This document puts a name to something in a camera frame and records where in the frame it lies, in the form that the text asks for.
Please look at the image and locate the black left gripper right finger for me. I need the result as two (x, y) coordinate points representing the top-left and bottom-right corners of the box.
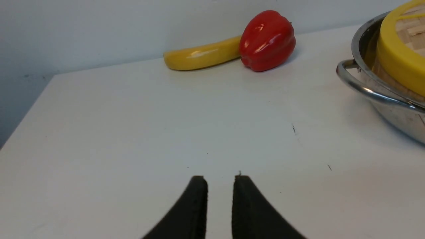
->
(232, 175), (305, 239)

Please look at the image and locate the woven bamboo lid yellow rim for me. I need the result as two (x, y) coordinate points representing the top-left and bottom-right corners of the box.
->
(377, 0), (425, 97)

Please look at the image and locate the red bell pepper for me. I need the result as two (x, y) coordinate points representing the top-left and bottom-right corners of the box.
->
(239, 10), (296, 72)

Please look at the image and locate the stainless steel two-handled pot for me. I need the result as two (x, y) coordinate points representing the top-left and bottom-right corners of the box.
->
(336, 12), (425, 143)

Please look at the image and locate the yellow banana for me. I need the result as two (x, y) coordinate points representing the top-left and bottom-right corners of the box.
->
(163, 35), (241, 71)

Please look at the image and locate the bamboo steamer basket yellow rim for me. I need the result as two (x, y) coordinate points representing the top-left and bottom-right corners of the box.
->
(372, 56), (425, 104)

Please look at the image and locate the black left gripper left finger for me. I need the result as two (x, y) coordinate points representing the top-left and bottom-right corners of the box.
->
(143, 176), (208, 239)

